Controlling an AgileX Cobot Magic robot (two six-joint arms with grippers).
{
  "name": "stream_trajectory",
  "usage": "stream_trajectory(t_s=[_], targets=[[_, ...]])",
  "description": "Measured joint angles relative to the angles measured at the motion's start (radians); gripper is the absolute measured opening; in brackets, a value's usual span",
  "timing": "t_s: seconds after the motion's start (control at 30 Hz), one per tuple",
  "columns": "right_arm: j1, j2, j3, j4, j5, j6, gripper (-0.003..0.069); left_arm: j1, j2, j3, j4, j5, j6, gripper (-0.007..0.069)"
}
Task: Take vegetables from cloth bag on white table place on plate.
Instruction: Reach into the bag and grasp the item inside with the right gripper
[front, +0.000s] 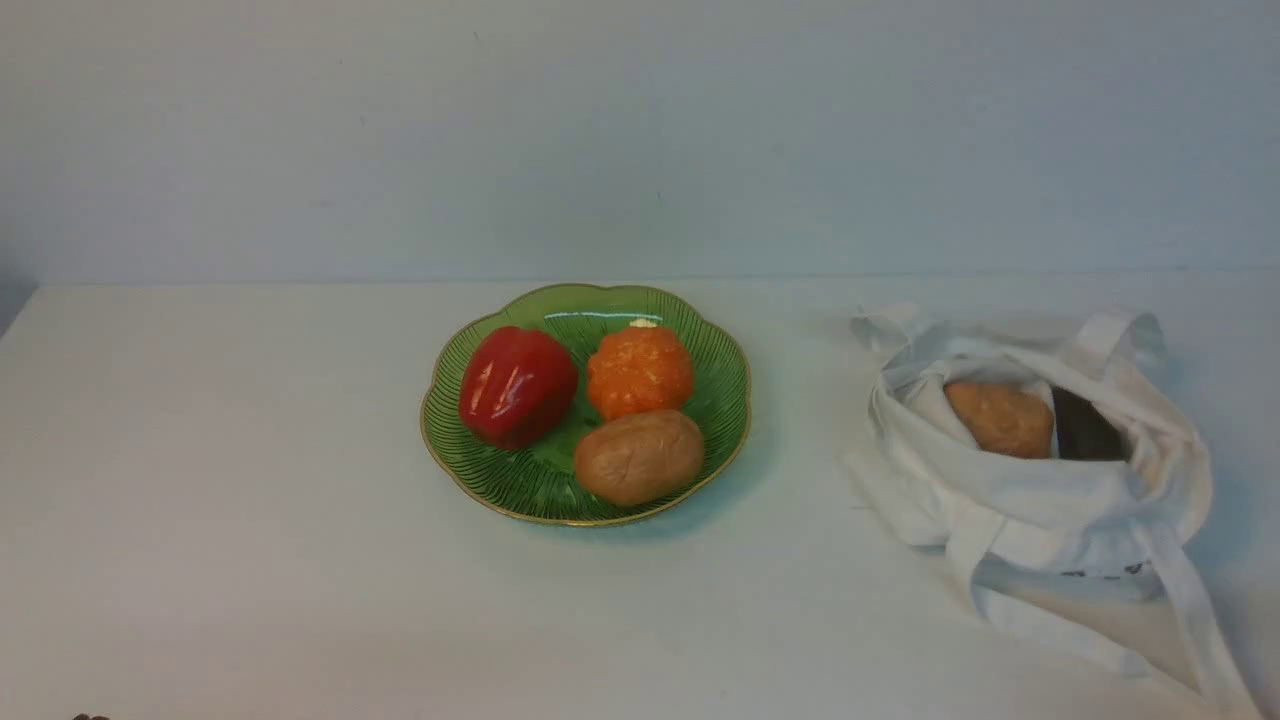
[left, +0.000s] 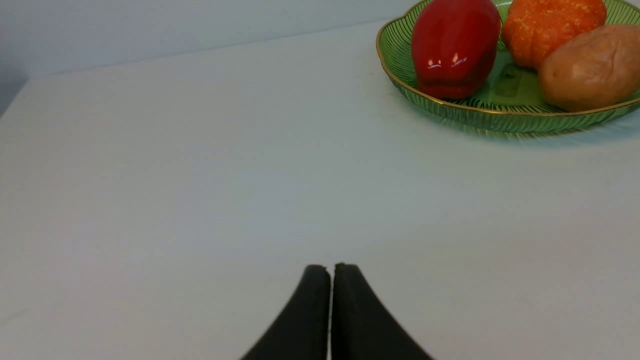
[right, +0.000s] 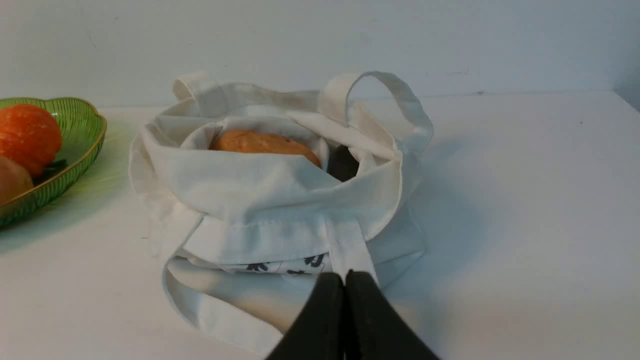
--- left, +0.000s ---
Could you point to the orange pumpkin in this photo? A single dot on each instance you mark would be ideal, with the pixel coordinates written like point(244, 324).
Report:
point(533, 29)

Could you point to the brown potato on plate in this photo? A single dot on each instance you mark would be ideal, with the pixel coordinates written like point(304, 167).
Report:
point(594, 70)

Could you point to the red bell pepper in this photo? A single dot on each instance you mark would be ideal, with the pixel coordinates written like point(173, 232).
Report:
point(454, 45)

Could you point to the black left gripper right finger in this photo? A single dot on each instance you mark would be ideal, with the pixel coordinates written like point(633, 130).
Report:
point(361, 326)

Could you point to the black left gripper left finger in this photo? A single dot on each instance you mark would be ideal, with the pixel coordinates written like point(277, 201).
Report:
point(301, 330)

